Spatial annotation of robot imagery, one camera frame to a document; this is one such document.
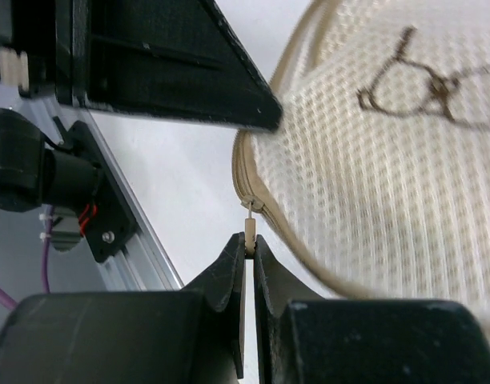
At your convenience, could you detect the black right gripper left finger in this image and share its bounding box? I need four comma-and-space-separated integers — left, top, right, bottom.
182, 233, 246, 379

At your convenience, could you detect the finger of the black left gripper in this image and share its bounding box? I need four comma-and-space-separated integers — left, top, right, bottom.
55, 0, 282, 132

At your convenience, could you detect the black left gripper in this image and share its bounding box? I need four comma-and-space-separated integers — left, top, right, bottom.
0, 1, 74, 98

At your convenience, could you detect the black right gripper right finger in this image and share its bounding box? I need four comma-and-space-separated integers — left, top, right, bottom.
254, 235, 333, 383

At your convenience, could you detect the beige zipper pull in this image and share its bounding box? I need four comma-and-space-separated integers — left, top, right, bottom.
241, 195, 264, 259

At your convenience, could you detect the white mesh laundry bag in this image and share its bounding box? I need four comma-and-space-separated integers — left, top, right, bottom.
232, 1, 490, 328

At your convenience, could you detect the aluminium mounting rail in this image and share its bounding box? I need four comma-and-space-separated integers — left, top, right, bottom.
9, 98, 183, 290

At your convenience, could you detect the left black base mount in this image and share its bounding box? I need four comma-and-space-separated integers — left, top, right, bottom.
43, 117, 137, 263

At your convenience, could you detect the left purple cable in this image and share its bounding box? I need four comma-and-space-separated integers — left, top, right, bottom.
0, 203, 56, 311

